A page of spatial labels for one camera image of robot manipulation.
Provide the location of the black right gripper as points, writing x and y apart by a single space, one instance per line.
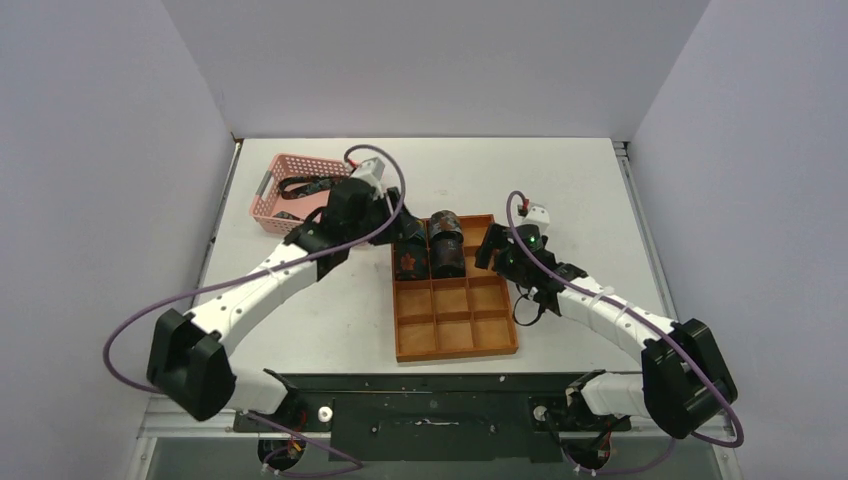
495 245

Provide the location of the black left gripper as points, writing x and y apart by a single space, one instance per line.
402 228

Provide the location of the brown floral tie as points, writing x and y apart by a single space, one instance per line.
447 259

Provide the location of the wooden compartment tray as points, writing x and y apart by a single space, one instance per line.
451 318

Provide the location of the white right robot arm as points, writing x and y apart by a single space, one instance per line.
684 380

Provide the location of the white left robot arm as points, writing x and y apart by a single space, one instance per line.
190 353

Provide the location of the rolled dark floral tie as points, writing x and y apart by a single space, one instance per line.
411 256

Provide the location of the rolled dark grey tie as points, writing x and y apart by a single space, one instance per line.
445 224

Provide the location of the dark patterned tie in basket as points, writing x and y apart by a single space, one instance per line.
301 187

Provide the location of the pink perforated plastic basket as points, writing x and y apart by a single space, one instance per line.
267 201

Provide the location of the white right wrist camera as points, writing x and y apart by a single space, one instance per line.
535 214

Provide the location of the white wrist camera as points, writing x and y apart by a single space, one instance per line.
370 171
535 214

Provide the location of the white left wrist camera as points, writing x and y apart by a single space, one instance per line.
370 171

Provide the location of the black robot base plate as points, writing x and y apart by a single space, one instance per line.
436 417

